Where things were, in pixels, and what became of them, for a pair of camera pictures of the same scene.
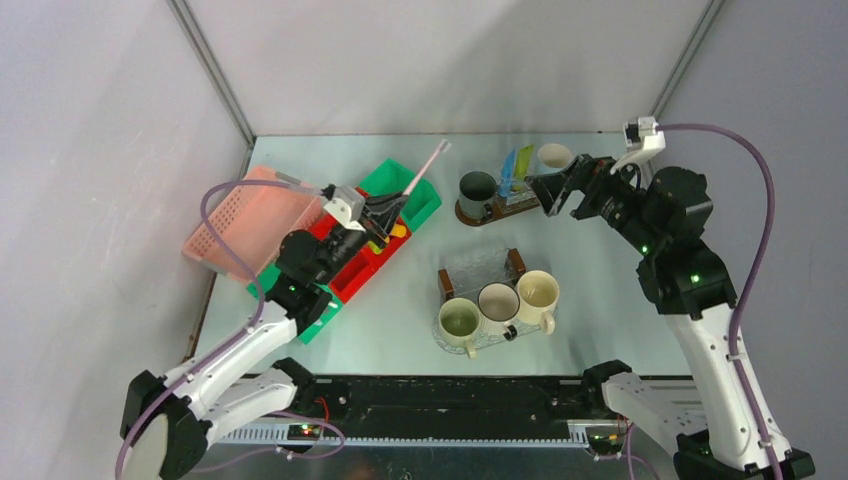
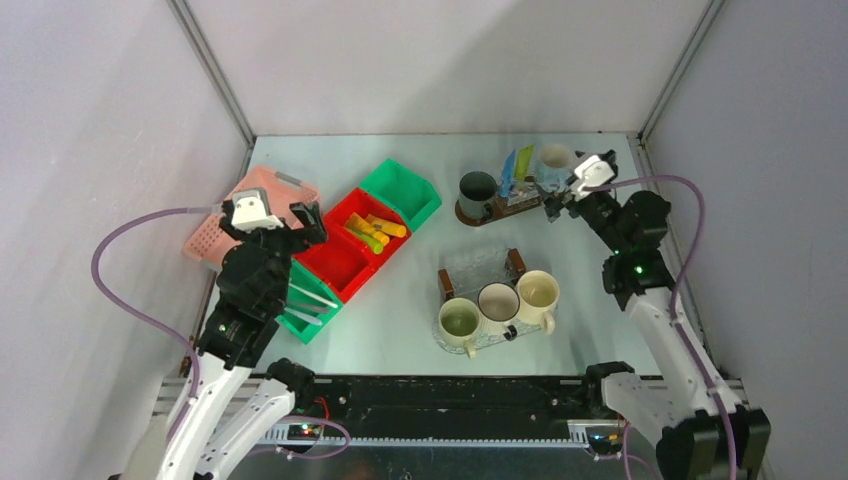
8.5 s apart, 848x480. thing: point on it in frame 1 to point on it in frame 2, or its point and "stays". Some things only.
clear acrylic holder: [517, 193] stays
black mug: [476, 194] stays
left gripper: [400, 201] to [309, 216]
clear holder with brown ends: [480, 271] stays
